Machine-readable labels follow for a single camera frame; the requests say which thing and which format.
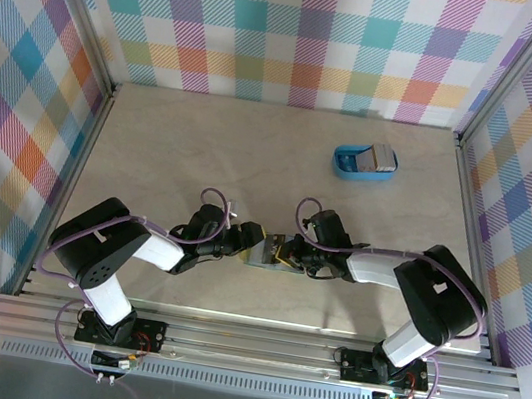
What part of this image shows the mint green card holder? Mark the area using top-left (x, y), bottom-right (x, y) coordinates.
top-left (240, 226), bottom-right (313, 278)

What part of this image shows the blue plastic tray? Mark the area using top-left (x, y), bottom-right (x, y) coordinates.
top-left (328, 137), bottom-right (402, 188)

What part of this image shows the stack of cards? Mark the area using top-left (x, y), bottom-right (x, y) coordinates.
top-left (355, 141), bottom-right (400, 176)

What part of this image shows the long aluminium mounting rail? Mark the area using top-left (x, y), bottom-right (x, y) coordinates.
top-left (0, 286), bottom-right (532, 399)

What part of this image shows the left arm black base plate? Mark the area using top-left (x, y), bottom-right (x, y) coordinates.
top-left (72, 306), bottom-right (171, 358)

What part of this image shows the slotted metal cable duct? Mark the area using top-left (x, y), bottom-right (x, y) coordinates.
top-left (0, 337), bottom-right (377, 399)

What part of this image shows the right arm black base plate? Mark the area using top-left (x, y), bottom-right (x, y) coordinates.
top-left (337, 345), bottom-right (434, 394)

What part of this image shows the aluminium side rail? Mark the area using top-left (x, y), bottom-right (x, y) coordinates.
top-left (12, 73), bottom-right (121, 308)
top-left (421, 132), bottom-right (532, 367)

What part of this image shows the aluminium corner post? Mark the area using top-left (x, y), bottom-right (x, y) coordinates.
top-left (13, 0), bottom-right (133, 99)
top-left (451, 0), bottom-right (532, 158)

